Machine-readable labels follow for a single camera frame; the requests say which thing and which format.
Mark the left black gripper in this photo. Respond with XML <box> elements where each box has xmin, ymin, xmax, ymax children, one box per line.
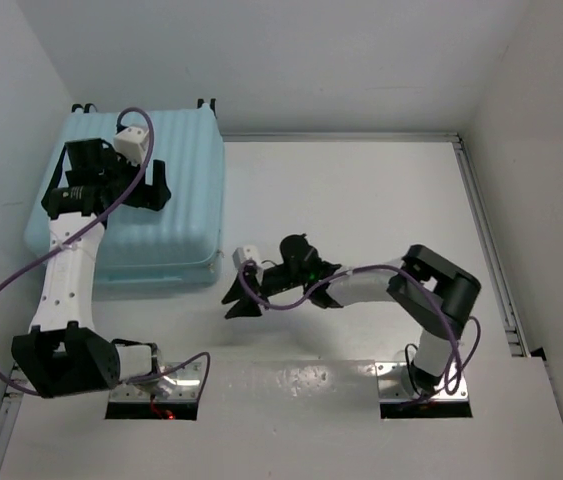
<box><xmin>99</xmin><ymin>148</ymin><xmax>170</xmax><ymax>212</ymax></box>

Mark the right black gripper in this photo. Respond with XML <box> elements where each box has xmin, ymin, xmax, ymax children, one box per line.
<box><xmin>223</xmin><ymin>264</ymin><xmax>308</xmax><ymax>317</ymax></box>

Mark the light blue suitcase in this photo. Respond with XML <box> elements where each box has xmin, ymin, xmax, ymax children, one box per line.
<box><xmin>23</xmin><ymin>107</ymin><xmax>227</xmax><ymax>288</ymax></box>

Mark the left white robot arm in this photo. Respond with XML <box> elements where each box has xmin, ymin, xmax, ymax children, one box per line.
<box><xmin>11</xmin><ymin>137</ymin><xmax>170</xmax><ymax>398</ymax></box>

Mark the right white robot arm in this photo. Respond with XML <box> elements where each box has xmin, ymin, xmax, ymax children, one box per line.
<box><xmin>222</xmin><ymin>234</ymin><xmax>482</xmax><ymax>400</ymax></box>

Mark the suitcase wheel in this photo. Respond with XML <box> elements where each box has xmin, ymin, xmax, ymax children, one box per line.
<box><xmin>71</xmin><ymin>102</ymin><xmax>98</xmax><ymax>114</ymax></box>
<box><xmin>197</xmin><ymin>98</ymin><xmax>216</xmax><ymax>113</ymax></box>

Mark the suitcase wheel far left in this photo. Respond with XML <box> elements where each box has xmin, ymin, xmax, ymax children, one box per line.
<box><xmin>71</xmin><ymin>102</ymin><xmax>98</xmax><ymax>114</ymax></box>

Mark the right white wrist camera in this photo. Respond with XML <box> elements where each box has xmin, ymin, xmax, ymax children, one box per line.
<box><xmin>232</xmin><ymin>245</ymin><xmax>263</xmax><ymax>272</ymax></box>

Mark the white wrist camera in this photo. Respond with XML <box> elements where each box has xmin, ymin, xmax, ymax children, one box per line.
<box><xmin>113</xmin><ymin>125</ymin><xmax>150</xmax><ymax>166</ymax></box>
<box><xmin>232</xmin><ymin>245</ymin><xmax>263</xmax><ymax>272</ymax></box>

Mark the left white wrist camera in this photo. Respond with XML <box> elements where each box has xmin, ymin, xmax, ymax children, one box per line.
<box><xmin>113</xmin><ymin>125</ymin><xmax>150</xmax><ymax>166</ymax></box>

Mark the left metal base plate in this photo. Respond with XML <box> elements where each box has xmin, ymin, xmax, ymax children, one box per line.
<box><xmin>108</xmin><ymin>361</ymin><xmax>204</xmax><ymax>403</ymax></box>

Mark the metal base plate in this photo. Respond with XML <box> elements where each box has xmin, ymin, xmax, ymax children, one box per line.
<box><xmin>108</xmin><ymin>361</ymin><xmax>204</xmax><ymax>403</ymax></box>
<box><xmin>374</xmin><ymin>361</ymin><xmax>469</xmax><ymax>405</ymax></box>

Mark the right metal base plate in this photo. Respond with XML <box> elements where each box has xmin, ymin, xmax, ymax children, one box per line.
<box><xmin>374</xmin><ymin>361</ymin><xmax>469</xmax><ymax>405</ymax></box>

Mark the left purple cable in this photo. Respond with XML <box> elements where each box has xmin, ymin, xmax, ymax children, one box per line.
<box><xmin>0</xmin><ymin>106</ymin><xmax>212</xmax><ymax>399</ymax></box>

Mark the purple cable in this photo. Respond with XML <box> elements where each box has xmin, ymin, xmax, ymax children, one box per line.
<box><xmin>0</xmin><ymin>106</ymin><xmax>212</xmax><ymax>399</ymax></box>
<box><xmin>238</xmin><ymin>259</ymin><xmax>483</xmax><ymax>405</ymax></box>

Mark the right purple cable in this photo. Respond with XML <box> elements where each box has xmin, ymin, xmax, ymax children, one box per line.
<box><xmin>238</xmin><ymin>259</ymin><xmax>483</xmax><ymax>405</ymax></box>

